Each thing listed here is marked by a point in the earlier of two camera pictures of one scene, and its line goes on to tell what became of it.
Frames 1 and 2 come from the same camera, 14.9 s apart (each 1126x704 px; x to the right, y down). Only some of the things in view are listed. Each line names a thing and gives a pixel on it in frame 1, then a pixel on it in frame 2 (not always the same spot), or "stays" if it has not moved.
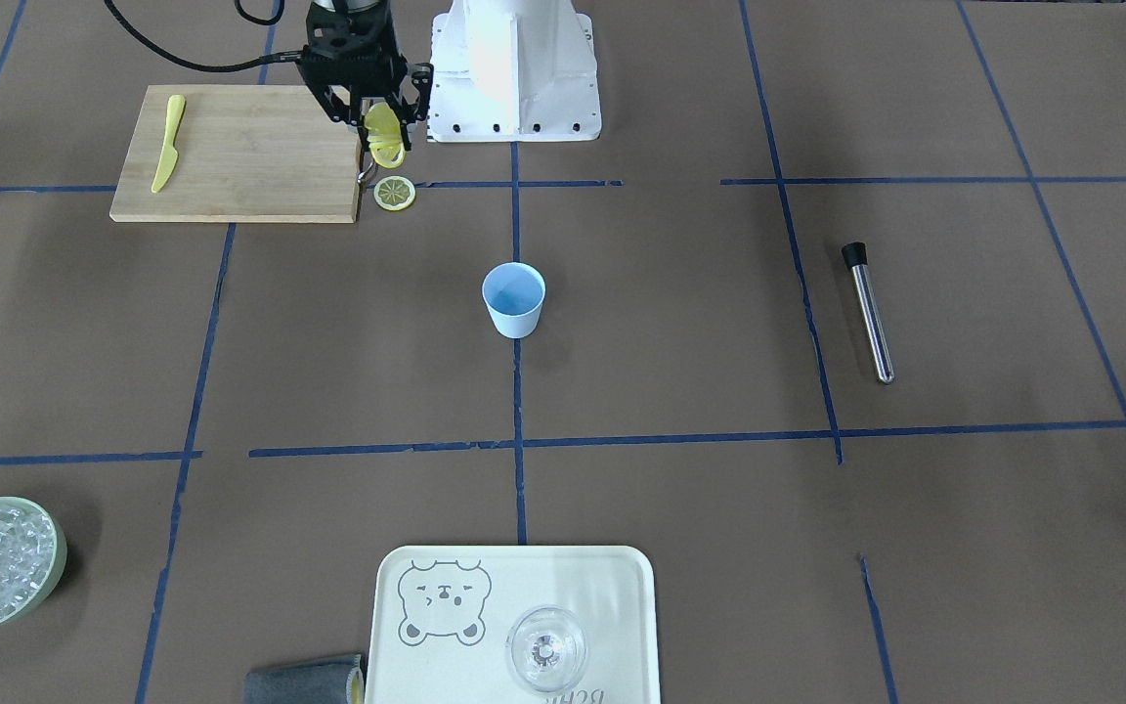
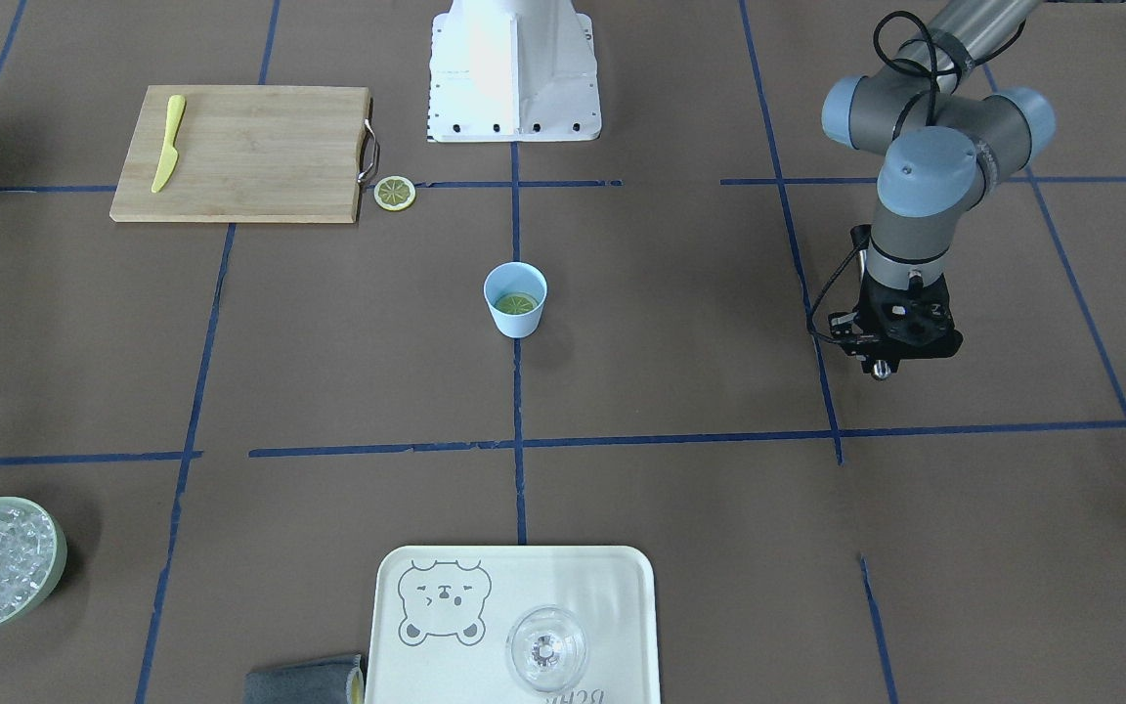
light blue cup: x=514 y=293 stays
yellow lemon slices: x=384 y=136 → x=516 y=305
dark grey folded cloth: x=335 y=680 stays
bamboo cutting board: x=244 y=154 stays
